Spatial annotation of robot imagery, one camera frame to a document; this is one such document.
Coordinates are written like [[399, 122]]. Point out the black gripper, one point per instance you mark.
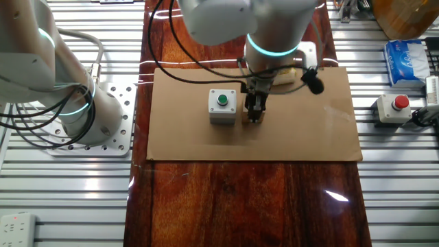
[[255, 87]]

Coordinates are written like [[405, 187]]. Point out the small wooden block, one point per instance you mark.
[[244, 117]]

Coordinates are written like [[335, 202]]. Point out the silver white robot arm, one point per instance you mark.
[[274, 27]]

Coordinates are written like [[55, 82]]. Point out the green push button box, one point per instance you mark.
[[222, 113]]

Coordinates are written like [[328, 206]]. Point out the brown cardboard sheet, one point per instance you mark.
[[302, 137]]

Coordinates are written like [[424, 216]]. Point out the red-brown wooden board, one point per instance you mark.
[[240, 206]]

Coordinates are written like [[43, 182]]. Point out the red push button box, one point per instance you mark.
[[387, 111]]

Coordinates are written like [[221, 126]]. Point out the blue tissue pack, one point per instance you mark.
[[403, 63]]

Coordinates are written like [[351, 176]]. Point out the brown cardboard box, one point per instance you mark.
[[404, 17]]

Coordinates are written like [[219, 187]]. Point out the white power strip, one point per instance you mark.
[[17, 230]]

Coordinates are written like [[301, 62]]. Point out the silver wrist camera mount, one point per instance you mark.
[[308, 55]]

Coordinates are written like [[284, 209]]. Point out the metal bracket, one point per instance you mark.
[[345, 13]]

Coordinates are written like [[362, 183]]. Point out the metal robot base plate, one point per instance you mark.
[[120, 137]]

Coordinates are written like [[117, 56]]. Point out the silver ribbed camera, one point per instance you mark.
[[433, 91]]

